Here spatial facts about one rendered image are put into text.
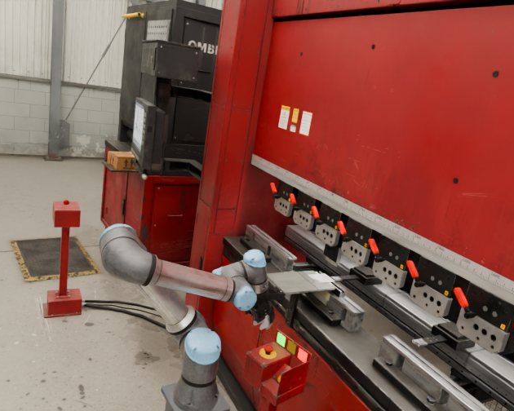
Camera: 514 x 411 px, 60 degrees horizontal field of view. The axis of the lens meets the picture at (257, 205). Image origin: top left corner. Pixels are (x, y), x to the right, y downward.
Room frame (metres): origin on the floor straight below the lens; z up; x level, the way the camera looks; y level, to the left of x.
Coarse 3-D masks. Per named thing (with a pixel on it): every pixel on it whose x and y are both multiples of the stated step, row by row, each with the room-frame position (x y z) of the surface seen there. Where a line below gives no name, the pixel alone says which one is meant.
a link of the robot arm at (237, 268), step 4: (232, 264) 1.43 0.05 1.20; (236, 264) 1.43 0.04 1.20; (240, 264) 1.43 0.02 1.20; (220, 268) 1.41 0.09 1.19; (224, 268) 1.41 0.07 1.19; (228, 268) 1.41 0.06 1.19; (232, 268) 1.41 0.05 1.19; (236, 268) 1.41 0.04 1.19; (240, 268) 1.41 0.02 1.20; (244, 268) 1.42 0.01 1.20; (212, 272) 1.41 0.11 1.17; (216, 272) 1.39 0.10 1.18; (220, 272) 1.39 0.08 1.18; (224, 272) 1.39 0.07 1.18; (228, 272) 1.38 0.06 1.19; (232, 272) 1.38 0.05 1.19; (236, 272) 1.38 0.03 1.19; (240, 272) 1.40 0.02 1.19; (244, 272) 1.41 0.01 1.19; (228, 276) 1.36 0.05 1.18; (232, 276) 1.35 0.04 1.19; (244, 276) 1.41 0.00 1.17
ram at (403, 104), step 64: (320, 64) 2.16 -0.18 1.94; (384, 64) 1.79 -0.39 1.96; (448, 64) 1.53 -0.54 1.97; (512, 64) 1.34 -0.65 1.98; (320, 128) 2.08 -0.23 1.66; (384, 128) 1.72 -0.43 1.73; (448, 128) 1.48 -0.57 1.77; (512, 128) 1.29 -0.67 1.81; (384, 192) 1.65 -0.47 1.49; (448, 192) 1.42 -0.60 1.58; (512, 192) 1.24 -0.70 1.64; (512, 256) 1.19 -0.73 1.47
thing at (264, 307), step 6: (258, 294) 1.45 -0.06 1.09; (264, 294) 1.46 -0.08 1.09; (258, 300) 1.48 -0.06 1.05; (264, 300) 1.49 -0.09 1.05; (258, 306) 1.47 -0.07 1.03; (264, 306) 1.47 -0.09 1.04; (270, 306) 1.49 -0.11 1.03; (246, 312) 1.51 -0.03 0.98; (252, 312) 1.47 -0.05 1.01; (258, 312) 1.45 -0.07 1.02; (264, 312) 1.48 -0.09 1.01; (258, 318) 1.47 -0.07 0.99; (264, 318) 1.48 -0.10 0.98
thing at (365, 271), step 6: (354, 270) 2.01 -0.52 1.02; (360, 270) 1.99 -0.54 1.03; (366, 270) 2.00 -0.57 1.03; (330, 276) 1.92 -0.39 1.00; (336, 276) 1.93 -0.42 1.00; (342, 276) 1.94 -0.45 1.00; (348, 276) 1.96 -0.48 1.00; (354, 276) 1.97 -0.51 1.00; (360, 276) 1.96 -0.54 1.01; (366, 276) 1.94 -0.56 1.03; (372, 276) 1.96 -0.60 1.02; (360, 282) 1.95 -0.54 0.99; (366, 282) 1.93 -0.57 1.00; (372, 282) 1.95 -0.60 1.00; (378, 282) 1.97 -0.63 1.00
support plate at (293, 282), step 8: (280, 272) 1.88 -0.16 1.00; (288, 272) 1.90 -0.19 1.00; (296, 272) 1.91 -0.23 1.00; (312, 272) 1.94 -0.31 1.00; (272, 280) 1.79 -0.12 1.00; (280, 280) 1.80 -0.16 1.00; (288, 280) 1.82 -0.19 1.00; (296, 280) 1.83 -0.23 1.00; (304, 280) 1.85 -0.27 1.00; (280, 288) 1.72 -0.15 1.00; (288, 288) 1.74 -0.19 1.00; (296, 288) 1.75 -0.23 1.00; (304, 288) 1.76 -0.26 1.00; (312, 288) 1.78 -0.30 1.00; (320, 288) 1.79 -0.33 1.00; (328, 288) 1.80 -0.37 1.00
